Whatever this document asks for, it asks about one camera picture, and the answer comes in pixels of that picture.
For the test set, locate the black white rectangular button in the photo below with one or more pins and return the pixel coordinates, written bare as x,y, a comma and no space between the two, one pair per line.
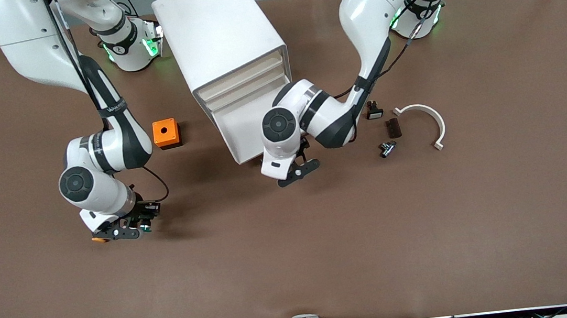
375,112

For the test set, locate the black camera bracket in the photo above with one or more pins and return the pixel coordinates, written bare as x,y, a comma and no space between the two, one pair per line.
300,172
117,233

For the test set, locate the black right camera bracket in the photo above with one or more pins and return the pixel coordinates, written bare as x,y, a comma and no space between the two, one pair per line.
117,233

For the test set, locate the black left camera bracket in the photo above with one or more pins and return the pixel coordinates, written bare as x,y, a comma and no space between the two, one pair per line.
300,172

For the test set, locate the white cabinet drawer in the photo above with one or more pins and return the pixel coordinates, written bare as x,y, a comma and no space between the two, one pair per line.
244,131
242,87
240,76

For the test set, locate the small silver connector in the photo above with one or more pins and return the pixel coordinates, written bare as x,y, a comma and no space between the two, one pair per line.
388,149

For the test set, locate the yellow push button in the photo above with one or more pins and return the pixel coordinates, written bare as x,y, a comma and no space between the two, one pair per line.
98,240

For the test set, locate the green push button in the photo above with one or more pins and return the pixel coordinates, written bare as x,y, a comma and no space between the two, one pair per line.
146,226

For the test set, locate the brown terminal block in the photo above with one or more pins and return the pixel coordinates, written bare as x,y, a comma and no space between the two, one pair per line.
394,128

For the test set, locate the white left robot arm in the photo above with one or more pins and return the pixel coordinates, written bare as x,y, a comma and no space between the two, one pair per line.
368,8

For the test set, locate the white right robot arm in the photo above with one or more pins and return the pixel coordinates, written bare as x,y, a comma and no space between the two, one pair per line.
29,43

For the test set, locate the orange button enclosure box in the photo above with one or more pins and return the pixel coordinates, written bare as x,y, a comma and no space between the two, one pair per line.
159,135

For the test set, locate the white curved bracket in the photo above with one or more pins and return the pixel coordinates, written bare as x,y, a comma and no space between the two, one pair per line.
417,107

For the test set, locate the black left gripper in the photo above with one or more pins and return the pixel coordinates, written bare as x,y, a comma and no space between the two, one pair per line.
304,142

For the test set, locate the brown table cover sheet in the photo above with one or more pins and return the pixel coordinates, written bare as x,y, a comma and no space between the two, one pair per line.
294,258

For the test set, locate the white drawer cabinet housing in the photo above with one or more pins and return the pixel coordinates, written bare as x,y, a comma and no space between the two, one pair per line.
212,29

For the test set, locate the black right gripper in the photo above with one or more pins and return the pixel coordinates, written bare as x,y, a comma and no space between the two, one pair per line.
142,209

